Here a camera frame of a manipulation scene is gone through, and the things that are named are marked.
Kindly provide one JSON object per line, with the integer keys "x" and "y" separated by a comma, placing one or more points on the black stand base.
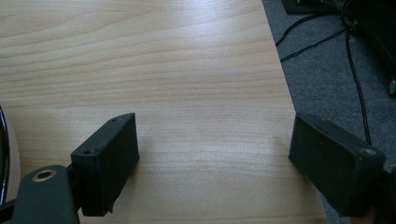
{"x": 308, "y": 6}

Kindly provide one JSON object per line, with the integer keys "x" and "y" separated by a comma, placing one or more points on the grey plug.
{"x": 393, "y": 87}

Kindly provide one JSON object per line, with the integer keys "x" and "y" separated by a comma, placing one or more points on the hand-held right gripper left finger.
{"x": 106, "y": 161}

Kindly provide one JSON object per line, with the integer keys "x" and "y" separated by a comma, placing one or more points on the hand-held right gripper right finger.
{"x": 330, "y": 161}

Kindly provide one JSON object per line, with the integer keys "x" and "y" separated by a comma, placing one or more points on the white round object black rim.
{"x": 12, "y": 155}

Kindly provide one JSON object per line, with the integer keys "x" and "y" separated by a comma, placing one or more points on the dark equipment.
{"x": 378, "y": 28}

